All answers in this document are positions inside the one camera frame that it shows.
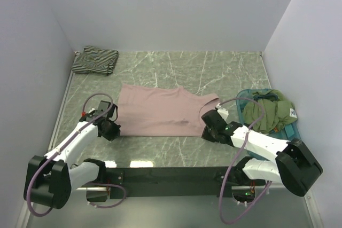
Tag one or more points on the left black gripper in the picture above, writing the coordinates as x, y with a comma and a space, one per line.
113, 134

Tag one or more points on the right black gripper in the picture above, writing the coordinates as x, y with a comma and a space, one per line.
206, 135

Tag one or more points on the pink tank top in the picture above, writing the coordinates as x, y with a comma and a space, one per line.
156, 112

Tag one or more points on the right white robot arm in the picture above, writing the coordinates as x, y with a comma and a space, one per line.
290, 163

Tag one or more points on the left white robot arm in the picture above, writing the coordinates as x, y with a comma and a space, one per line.
50, 179

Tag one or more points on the green tank top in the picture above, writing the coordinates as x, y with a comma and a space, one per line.
279, 111

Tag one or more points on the striped folded tank top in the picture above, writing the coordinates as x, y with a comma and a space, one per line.
95, 60

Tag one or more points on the black base beam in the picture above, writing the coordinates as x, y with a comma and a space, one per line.
168, 181

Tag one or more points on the teal plastic bin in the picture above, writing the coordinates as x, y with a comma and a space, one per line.
290, 132

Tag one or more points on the aluminium rail frame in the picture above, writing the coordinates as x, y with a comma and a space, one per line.
28, 210

